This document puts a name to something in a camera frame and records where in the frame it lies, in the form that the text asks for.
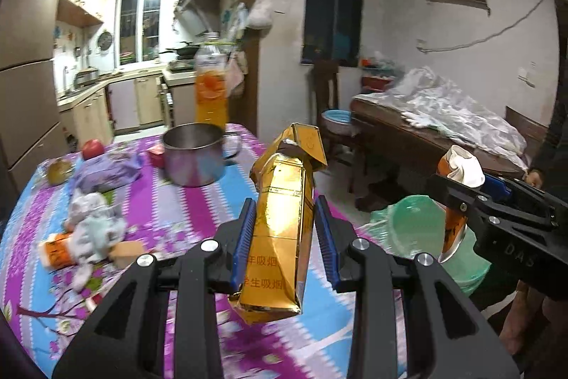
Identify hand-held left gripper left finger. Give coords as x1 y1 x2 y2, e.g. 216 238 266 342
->
52 198 258 379

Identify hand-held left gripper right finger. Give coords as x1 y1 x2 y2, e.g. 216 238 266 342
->
313 195 520 379

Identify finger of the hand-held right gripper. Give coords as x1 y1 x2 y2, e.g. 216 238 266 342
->
428 174 559 238
484 176 568 213

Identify white tissue wad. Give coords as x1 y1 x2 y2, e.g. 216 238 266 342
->
446 145 486 189

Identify orange packet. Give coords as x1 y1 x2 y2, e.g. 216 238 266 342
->
437 152 469 264

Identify crushed gold cigarette carton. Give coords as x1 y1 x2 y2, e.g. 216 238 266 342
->
228 122 328 324

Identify orange small box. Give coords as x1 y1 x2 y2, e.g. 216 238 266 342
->
39 232 81 271

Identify person's right hand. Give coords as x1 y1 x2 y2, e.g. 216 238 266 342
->
501 287 545 356

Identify wooden side table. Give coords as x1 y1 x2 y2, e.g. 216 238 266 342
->
350 95 548 211

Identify purple floral tablecloth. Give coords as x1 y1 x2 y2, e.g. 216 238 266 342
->
0 122 444 379

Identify clear plastic sheet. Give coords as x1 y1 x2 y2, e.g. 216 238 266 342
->
355 66 529 171

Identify stainless steel pot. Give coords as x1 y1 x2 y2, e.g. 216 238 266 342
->
162 123 244 188

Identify brown cardboard piece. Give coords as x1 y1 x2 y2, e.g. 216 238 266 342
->
109 240 147 269

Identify blue plastic basin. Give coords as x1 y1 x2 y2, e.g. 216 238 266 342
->
322 109 353 135

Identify small red box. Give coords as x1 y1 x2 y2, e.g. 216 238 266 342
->
146 146 166 169

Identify dark wooden chair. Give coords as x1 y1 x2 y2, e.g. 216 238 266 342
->
313 60 356 133

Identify orange juice bottle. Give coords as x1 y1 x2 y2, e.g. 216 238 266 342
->
194 33 230 129

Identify crumpled white tissue pile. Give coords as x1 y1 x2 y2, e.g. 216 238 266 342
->
64 191 127 264

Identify purple tissue packet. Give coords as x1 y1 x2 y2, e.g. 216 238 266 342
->
72 152 143 195

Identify red apple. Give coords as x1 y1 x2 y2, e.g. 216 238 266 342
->
82 138 106 161

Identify yellow-brown pear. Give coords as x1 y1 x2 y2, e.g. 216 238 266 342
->
47 159 75 185

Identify lower kitchen cabinets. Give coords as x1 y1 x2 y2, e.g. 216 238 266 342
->
58 68 198 140

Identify black wok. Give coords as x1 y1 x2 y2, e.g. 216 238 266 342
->
160 42 202 56

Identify range hood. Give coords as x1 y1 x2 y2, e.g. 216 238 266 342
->
173 0 211 38

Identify hanging white plastic bag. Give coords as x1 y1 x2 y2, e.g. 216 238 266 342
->
246 0 273 29

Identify kitchen window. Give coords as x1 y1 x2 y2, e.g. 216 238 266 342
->
116 0 167 66

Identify grey refrigerator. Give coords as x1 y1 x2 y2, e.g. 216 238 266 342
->
0 0 69 206

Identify wall cable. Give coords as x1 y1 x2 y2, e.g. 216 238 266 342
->
416 0 555 53

